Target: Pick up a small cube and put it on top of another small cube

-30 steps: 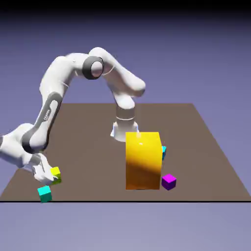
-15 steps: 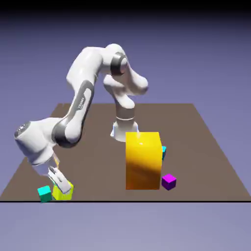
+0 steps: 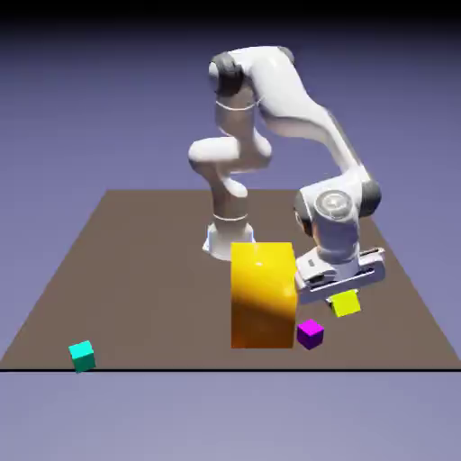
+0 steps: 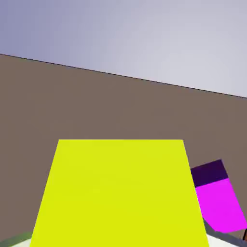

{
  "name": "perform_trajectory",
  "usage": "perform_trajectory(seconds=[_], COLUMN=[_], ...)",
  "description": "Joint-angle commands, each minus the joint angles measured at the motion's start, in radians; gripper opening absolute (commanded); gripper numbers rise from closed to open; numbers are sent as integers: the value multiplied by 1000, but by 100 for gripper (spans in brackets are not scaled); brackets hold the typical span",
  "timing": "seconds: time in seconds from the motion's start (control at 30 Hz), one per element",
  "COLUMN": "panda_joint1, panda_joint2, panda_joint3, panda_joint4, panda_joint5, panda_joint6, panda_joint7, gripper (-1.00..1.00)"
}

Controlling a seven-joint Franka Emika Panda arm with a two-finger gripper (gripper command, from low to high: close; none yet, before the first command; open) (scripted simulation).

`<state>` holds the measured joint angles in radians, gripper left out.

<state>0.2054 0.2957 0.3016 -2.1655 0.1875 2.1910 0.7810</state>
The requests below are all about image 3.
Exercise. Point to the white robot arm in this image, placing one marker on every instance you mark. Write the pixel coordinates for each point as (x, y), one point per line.
(288, 93)

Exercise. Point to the small teal cube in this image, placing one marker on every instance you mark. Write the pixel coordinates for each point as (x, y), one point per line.
(82, 356)

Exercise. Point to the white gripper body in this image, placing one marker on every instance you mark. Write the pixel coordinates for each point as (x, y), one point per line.
(367, 272)

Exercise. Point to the large orange box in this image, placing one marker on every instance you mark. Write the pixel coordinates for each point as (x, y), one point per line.
(263, 295)

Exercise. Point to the small yellow cube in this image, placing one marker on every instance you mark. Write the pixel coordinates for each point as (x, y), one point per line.
(345, 304)

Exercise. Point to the small magenta cube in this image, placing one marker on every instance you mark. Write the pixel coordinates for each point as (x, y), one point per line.
(310, 333)

